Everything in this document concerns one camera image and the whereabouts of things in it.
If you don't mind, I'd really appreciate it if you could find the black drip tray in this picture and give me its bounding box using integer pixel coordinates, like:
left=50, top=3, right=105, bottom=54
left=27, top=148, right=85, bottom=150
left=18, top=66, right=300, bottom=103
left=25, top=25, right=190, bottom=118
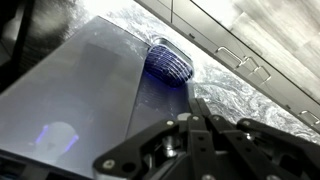
left=144, top=37, right=194, bottom=88

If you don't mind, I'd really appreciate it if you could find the silver black water dispenser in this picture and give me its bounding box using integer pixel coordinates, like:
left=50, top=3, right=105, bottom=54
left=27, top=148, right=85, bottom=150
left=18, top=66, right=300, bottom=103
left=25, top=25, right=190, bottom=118
left=0, top=17, right=190, bottom=180

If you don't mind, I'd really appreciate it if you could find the silver drawer pull handle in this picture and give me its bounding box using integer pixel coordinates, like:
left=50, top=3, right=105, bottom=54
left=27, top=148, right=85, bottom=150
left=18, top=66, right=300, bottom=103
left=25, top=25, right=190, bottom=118
left=215, top=46, right=244, bottom=68
left=299, top=110, right=320, bottom=126

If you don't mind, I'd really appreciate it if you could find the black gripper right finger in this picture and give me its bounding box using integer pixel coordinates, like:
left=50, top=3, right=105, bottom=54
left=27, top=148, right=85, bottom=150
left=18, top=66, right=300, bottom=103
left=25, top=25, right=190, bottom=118
left=199, top=100, right=320, bottom=180

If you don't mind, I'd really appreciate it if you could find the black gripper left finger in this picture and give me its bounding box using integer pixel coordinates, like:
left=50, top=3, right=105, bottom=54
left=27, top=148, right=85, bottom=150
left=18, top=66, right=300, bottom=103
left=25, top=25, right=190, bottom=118
left=93, top=98, right=217, bottom=180

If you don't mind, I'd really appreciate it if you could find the silver cabinet door handle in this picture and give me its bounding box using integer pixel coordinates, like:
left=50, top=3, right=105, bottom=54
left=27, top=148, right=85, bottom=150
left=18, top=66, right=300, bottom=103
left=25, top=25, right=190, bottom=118
left=237, top=56, right=259, bottom=72
left=253, top=66, right=272, bottom=83

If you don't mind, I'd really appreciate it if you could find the grey lower cabinet run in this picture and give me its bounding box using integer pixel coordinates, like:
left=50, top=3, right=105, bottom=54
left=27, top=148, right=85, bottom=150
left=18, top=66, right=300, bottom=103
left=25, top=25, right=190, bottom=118
left=135, top=0, right=320, bottom=131

